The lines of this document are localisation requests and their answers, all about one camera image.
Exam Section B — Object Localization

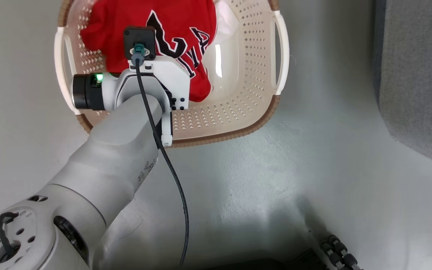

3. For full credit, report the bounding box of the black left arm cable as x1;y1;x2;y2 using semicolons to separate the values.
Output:
131;43;191;266

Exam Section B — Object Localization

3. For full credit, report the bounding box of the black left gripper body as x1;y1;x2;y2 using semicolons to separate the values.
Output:
156;85;174;149

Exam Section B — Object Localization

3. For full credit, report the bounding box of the black grey corrugated conduit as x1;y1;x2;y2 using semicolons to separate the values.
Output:
320;241;344;270
328;234;365;270

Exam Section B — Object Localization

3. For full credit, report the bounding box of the cream perforated laundry basket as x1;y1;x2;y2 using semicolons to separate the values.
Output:
54;0;290;148

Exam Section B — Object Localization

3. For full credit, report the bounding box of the short black shoulder cable loop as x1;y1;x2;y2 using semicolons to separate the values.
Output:
0;211;20;259

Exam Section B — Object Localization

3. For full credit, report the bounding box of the grey fabric sofa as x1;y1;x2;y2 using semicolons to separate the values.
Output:
373;0;432;168

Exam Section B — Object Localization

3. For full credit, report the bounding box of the red jersey with black number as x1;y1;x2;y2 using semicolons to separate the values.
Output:
80;0;218;103

